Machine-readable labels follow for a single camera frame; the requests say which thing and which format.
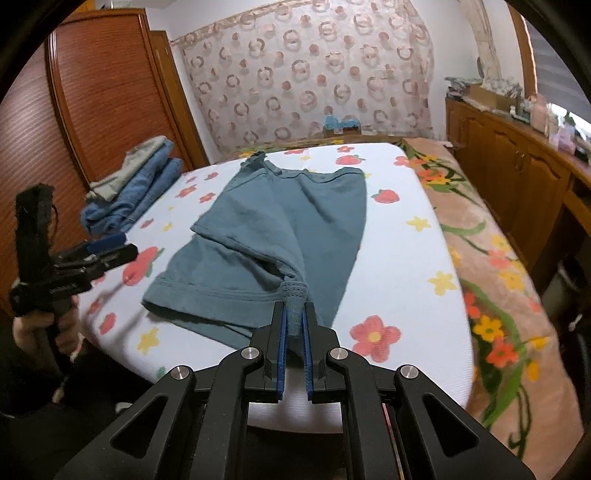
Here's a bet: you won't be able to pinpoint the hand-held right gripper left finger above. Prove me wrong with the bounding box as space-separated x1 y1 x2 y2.
62 302 288 480

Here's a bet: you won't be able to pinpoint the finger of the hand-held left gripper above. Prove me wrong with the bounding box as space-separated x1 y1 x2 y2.
90 244 139 274
69 233 128 259

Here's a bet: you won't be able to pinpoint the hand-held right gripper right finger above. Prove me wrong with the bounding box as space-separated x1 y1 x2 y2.
302 302 532 480

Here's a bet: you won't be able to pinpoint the person's left forearm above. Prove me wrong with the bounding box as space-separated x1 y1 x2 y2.
0 342 93 444

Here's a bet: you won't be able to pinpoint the olive green pants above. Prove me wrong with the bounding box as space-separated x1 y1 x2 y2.
87 135 168 202

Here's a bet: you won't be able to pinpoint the person's left hand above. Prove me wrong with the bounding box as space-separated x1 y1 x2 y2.
13 298 85 361

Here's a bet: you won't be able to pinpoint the light blue denim jeans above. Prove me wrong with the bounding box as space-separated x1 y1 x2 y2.
108 141 175 208

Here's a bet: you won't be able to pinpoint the white floral strawberry mat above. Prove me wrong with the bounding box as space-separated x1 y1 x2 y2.
76 142 476 435

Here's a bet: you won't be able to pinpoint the brown wooden wardrobe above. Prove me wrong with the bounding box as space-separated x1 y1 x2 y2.
0 9 208 315

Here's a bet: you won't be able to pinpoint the beige floral blanket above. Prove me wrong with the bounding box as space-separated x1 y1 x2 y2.
240 137 583 467

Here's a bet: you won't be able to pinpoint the blue towel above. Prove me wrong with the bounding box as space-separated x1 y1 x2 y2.
323 113 362 130

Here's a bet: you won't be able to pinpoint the circle patterned curtain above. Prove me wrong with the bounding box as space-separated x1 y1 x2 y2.
173 0 437 153

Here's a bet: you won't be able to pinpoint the wooden cabinet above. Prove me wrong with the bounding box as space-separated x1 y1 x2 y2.
445 95 591 296

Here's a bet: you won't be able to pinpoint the patterned cloth stack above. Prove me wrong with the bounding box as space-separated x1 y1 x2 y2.
445 76 485 95

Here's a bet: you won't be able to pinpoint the cardboard box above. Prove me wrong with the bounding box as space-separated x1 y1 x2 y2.
466 85 513 112

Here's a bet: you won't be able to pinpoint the pink thermos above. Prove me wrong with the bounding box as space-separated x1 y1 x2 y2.
529 95 550 130

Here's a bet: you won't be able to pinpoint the purple container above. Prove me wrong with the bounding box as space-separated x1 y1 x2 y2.
554 122 578 151

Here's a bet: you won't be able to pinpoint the white lace curtain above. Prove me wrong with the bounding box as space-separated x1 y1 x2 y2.
466 0 504 79

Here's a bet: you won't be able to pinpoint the grey window blind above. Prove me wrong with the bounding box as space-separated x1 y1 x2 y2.
519 14 591 121

